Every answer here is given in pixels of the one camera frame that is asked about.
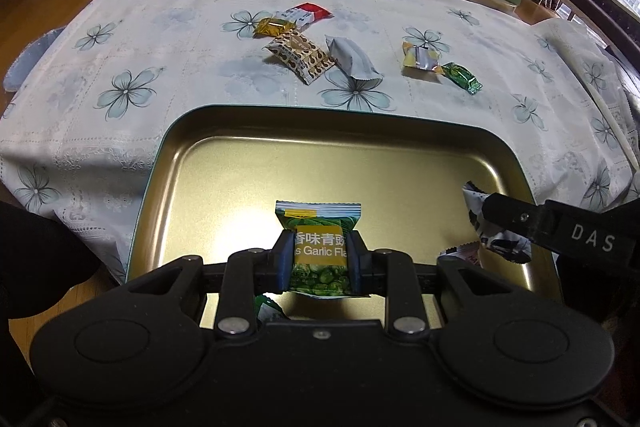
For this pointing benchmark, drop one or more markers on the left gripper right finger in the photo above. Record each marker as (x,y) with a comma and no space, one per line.
(391,275)

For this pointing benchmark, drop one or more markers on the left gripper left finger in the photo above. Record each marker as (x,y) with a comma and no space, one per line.
(248,274)

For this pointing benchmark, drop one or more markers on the green white snack packet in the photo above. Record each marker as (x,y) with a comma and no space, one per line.
(267,310)

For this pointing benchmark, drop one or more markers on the green garlic peas packet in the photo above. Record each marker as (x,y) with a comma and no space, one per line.
(322,263)

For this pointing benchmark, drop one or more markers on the white hawthorn candy packet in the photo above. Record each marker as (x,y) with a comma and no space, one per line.
(467,252)

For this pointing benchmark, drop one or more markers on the black white cow packet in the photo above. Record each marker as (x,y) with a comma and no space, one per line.
(506,244)

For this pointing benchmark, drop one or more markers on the green foil candy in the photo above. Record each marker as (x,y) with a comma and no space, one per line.
(461,77)

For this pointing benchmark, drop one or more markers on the yellow silver snack packet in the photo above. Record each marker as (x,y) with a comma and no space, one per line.
(421,58)

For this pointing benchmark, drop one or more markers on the brown patterned biscuit packet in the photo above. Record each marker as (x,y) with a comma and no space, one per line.
(300,55)

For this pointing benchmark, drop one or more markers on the silver grey snack bar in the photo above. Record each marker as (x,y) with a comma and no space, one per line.
(351,59)

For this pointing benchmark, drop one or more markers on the gold candy wrapper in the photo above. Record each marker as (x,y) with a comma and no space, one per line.
(273,27)

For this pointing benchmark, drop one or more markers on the red white snack packet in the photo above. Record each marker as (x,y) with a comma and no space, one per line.
(304,15)

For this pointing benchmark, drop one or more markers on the gold metal tray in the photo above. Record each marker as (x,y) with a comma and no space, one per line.
(221,170)

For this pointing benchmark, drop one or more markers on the white floral tablecloth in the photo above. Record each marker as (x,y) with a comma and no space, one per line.
(79,137)

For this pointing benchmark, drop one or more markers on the blue chair cushion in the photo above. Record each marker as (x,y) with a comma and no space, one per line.
(28,59)

